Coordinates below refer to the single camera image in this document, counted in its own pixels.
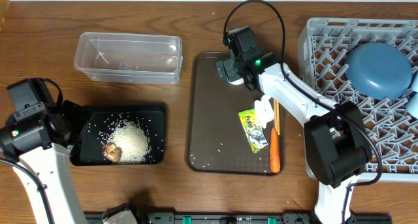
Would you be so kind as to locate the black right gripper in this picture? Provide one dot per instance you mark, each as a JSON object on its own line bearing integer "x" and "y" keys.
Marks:
{"x": 230, "y": 64}

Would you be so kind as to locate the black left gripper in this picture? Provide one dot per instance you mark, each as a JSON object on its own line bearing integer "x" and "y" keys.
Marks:
{"x": 70, "y": 109}

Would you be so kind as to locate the pink plastic cup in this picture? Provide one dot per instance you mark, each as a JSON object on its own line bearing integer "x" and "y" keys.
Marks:
{"x": 237, "y": 82}

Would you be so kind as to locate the wooden chopstick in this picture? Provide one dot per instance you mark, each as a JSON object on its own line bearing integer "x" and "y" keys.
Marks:
{"x": 277, "y": 116}
{"x": 274, "y": 114}

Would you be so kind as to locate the white tissue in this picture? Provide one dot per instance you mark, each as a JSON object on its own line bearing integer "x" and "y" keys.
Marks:
{"x": 264, "y": 111}

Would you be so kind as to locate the green foil snack wrapper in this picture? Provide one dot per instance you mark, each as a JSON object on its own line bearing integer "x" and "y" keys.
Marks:
{"x": 253, "y": 130}

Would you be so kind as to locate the brown food scrap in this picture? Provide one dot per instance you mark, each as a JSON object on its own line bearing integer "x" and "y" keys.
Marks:
{"x": 111, "y": 152}

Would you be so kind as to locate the pile of white rice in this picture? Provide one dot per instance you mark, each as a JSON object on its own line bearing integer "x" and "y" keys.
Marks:
{"x": 139, "y": 135}

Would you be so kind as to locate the orange carrot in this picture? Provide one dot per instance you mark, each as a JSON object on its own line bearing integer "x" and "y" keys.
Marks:
{"x": 275, "y": 165}

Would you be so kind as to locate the dark blue large bowl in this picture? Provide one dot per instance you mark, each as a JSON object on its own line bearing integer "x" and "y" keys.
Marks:
{"x": 379, "y": 70}

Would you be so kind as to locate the light blue small bowl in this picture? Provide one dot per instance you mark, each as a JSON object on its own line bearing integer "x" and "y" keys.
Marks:
{"x": 412, "y": 106}

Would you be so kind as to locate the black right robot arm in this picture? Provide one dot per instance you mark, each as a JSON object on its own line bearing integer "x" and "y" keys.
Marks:
{"x": 335, "y": 149}

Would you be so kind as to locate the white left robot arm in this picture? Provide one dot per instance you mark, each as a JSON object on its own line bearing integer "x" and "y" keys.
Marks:
{"x": 46, "y": 176}

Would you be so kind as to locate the grey dishwasher rack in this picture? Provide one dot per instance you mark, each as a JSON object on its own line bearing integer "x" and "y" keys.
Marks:
{"x": 322, "y": 48}

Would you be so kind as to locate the black plastic tray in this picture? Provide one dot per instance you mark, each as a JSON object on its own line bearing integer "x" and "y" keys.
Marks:
{"x": 88, "y": 152}

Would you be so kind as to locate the brown serving tray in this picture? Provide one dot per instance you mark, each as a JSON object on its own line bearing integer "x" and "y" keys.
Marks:
{"x": 216, "y": 140}

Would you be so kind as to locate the clear plastic container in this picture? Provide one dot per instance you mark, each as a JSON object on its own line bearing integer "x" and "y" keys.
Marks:
{"x": 129, "y": 58}

